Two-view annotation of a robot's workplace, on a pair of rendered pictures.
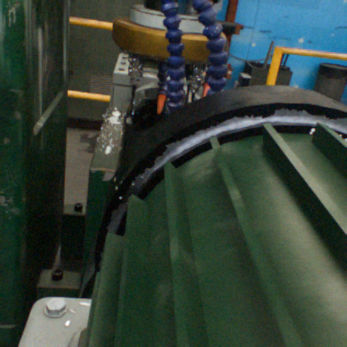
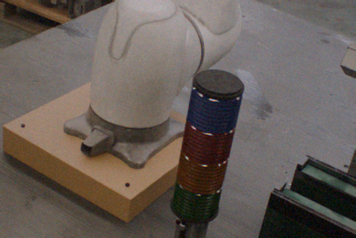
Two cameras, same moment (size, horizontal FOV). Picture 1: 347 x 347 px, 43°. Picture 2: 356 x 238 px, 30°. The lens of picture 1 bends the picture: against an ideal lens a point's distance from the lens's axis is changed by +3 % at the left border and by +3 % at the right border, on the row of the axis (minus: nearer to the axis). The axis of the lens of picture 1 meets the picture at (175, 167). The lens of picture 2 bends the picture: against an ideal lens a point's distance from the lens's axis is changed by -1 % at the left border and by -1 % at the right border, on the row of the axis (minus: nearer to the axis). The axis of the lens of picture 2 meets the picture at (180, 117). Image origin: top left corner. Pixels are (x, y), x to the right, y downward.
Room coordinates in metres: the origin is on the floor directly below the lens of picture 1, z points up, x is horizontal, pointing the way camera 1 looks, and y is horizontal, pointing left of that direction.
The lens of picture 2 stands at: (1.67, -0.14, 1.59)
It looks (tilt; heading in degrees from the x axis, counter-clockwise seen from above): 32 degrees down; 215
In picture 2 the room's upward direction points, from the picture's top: 9 degrees clockwise
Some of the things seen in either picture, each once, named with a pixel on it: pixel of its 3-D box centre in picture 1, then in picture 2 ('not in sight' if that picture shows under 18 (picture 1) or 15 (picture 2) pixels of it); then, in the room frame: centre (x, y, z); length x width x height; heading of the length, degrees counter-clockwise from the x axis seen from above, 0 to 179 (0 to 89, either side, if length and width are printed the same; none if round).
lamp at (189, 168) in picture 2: not in sight; (202, 165); (1.09, -0.50, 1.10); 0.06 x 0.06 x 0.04
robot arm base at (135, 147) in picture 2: not in sight; (122, 122); (0.85, -0.84, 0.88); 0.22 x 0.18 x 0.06; 9
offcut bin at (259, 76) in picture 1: (267, 75); not in sight; (5.56, -0.96, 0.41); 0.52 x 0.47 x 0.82; 97
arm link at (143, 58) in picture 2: not in sight; (142, 53); (0.82, -0.84, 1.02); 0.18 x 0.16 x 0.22; 8
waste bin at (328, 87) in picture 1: (328, 89); not in sight; (5.74, -1.78, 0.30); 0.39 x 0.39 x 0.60
